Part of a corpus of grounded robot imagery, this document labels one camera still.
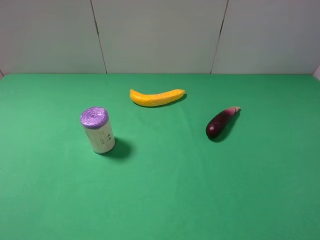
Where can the purple eggplant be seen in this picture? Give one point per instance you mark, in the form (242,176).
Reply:
(220,126)

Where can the yellow banana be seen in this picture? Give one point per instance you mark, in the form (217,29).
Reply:
(155,100)

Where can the purple garbage bag roll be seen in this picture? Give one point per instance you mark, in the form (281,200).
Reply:
(97,127)

